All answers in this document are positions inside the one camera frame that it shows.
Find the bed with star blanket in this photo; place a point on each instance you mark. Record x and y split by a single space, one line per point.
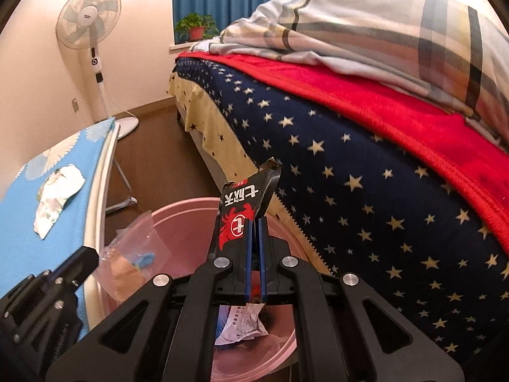
358 207

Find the pink plastic bin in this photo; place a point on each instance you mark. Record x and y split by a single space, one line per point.
191 223

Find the blue folding table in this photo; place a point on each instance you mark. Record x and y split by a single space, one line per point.
24 238

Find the yellow starry bed skirt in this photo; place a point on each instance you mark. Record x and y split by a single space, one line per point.
214 127

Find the plaid duvet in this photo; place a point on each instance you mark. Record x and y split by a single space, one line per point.
377 28

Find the clear plastic bag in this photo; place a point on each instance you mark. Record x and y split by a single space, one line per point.
131 246

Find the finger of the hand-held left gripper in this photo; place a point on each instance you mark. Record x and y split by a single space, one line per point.
75 264

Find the white crumpled paper green print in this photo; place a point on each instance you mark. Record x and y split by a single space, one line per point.
55 199

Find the white window sill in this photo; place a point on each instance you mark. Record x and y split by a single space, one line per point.
179 46

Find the white standing fan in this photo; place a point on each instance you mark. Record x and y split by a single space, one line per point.
89 12

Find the wall outlet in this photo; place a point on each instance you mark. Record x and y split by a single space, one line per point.
74 104

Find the black red snack wrapper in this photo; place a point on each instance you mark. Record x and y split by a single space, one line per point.
238 207

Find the potted green plant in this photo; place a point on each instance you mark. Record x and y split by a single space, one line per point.
197 24

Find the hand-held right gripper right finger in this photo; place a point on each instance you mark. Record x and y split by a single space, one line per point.
262 258

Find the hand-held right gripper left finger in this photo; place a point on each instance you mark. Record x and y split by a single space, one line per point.
247 258

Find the red blanket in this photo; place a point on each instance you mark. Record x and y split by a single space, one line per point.
397 107

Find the crumpled printed white paper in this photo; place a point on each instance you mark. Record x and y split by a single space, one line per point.
242 326

